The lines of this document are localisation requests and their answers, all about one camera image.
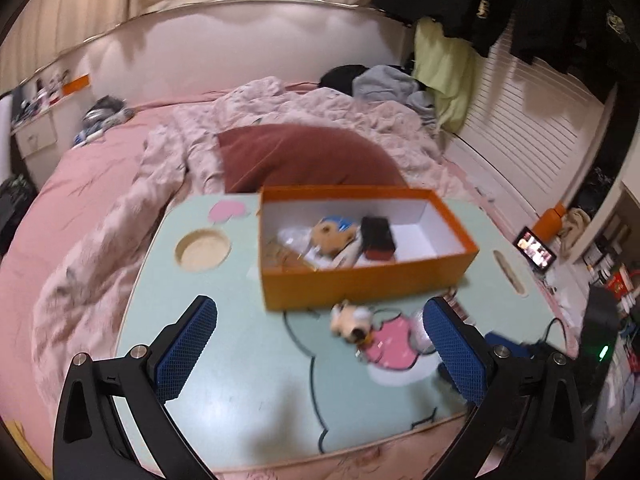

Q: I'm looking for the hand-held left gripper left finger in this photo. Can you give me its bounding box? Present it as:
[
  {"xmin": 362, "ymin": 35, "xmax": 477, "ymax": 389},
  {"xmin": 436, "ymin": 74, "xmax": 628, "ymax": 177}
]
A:
[{"xmin": 52, "ymin": 295, "xmax": 218, "ymax": 480}]

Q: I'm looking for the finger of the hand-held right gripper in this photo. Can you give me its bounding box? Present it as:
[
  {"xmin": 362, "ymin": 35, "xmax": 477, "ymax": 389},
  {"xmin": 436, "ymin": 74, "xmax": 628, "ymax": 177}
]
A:
[{"xmin": 484, "ymin": 330, "xmax": 538, "ymax": 356}]

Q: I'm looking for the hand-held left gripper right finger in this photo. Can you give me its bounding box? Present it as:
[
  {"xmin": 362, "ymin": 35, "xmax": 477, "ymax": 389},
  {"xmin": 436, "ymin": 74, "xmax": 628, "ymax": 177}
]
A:
[{"xmin": 422, "ymin": 296, "xmax": 586, "ymax": 480}]

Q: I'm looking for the small dog figure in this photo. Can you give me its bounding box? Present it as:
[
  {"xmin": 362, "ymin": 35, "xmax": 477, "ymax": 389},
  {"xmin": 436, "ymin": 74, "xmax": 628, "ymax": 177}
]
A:
[{"xmin": 330, "ymin": 300, "xmax": 373, "ymax": 346}]

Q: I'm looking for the orange cardboard box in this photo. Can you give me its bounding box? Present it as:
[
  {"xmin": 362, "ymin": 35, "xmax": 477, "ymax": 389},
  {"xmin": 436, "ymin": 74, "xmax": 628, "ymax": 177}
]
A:
[{"xmin": 257, "ymin": 185, "xmax": 480, "ymax": 312}]

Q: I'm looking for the black case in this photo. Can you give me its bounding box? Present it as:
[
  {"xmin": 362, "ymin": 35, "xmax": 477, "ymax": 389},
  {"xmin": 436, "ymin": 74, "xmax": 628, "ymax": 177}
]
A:
[{"xmin": 360, "ymin": 216, "xmax": 397, "ymax": 262}]

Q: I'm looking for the white tube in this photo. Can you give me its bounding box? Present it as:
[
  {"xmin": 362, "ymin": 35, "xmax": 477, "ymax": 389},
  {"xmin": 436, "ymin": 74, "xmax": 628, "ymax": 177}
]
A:
[{"xmin": 332, "ymin": 244, "xmax": 362, "ymax": 268}]

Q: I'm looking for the clear plastic cup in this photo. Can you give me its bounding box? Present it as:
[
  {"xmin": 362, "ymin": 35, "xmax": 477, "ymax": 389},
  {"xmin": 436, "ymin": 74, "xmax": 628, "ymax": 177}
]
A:
[{"xmin": 277, "ymin": 227, "xmax": 316, "ymax": 256}]

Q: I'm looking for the brown and blue plush toy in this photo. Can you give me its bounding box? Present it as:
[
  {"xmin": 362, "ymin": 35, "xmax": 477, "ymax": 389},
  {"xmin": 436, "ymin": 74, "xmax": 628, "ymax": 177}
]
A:
[{"xmin": 312, "ymin": 216, "xmax": 361, "ymax": 261}]

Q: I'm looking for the green cartoon lap table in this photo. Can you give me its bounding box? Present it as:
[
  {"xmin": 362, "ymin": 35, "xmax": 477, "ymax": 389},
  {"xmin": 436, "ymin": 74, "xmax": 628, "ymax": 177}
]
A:
[{"xmin": 116, "ymin": 192, "xmax": 563, "ymax": 471}]

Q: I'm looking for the cluttered shelf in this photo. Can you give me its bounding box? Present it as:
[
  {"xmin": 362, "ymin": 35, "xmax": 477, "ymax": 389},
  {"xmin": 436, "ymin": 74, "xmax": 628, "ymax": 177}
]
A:
[{"xmin": 582, "ymin": 182, "xmax": 640, "ymax": 321}]

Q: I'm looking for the smartphone with lit screen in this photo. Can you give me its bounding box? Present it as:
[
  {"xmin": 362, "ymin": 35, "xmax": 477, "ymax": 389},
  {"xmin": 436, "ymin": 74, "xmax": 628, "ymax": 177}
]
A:
[{"xmin": 515, "ymin": 226, "xmax": 558, "ymax": 273}]

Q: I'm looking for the beige cloth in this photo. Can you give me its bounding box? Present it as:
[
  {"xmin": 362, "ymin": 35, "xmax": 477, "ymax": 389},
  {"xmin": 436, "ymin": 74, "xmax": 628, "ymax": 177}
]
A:
[{"xmin": 557, "ymin": 207, "xmax": 591, "ymax": 258}]

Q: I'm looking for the orange bottle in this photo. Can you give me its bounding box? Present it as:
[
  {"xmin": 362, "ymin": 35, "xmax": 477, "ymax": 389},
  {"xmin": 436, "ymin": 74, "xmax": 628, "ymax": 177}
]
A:
[{"xmin": 531, "ymin": 201, "xmax": 567, "ymax": 241}]

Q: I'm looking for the pink floral quilt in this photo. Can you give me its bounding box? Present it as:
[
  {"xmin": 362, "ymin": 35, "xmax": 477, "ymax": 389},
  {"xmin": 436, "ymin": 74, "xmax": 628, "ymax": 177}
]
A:
[{"xmin": 30, "ymin": 76, "xmax": 481, "ymax": 396}]

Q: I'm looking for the pink bed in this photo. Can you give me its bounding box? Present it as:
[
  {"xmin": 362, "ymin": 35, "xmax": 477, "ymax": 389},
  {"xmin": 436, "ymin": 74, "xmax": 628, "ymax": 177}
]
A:
[{"xmin": 0, "ymin": 77, "xmax": 601, "ymax": 480}]

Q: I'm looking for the white slatted panel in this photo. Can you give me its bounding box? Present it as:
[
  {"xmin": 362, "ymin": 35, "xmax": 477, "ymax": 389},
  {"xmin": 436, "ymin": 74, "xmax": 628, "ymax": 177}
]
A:
[{"xmin": 450, "ymin": 25, "xmax": 616, "ymax": 221}]

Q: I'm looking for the black bag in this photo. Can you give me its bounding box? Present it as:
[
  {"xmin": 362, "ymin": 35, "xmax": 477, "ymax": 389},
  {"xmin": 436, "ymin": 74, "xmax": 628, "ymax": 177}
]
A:
[{"xmin": 0, "ymin": 175, "xmax": 37, "ymax": 256}]

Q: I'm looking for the red-brown pillow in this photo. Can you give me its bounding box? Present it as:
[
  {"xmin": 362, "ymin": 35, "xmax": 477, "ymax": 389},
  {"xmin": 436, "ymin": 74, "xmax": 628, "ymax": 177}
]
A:
[{"xmin": 217, "ymin": 124, "xmax": 406, "ymax": 195}]

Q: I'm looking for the blue and white clothing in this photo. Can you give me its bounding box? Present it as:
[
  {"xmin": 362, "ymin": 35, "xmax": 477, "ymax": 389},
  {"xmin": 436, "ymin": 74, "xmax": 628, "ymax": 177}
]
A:
[{"xmin": 72, "ymin": 96, "xmax": 133, "ymax": 147}]

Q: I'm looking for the white bedside cabinet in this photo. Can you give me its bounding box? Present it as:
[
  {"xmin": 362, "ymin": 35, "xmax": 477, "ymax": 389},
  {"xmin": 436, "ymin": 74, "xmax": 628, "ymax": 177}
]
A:
[{"xmin": 10, "ymin": 105, "xmax": 58, "ymax": 176}]

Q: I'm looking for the grey clothing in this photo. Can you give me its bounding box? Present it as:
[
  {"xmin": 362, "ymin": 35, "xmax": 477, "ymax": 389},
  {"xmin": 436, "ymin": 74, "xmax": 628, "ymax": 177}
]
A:
[{"xmin": 352, "ymin": 65, "xmax": 441, "ymax": 126}]

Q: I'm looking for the yellow-green cloth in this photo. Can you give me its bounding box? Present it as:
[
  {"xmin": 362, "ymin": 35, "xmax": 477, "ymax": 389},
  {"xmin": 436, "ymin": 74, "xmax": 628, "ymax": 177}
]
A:
[{"xmin": 412, "ymin": 17, "xmax": 476, "ymax": 133}]

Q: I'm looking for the clutter of small bottles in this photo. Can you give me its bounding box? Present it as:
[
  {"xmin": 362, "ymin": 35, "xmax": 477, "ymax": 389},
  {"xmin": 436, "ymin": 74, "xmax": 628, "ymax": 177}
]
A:
[{"xmin": 12, "ymin": 71, "xmax": 68, "ymax": 123}]

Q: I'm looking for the black clothing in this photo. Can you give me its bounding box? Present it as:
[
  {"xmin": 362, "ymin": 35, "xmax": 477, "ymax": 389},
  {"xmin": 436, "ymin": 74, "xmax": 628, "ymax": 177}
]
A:
[{"xmin": 319, "ymin": 65, "xmax": 368, "ymax": 95}]

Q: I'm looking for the black charging cable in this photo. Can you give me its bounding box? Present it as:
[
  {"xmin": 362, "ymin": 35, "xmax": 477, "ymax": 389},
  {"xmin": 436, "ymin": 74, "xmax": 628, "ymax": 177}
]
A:
[{"xmin": 541, "ymin": 316, "xmax": 568, "ymax": 347}]

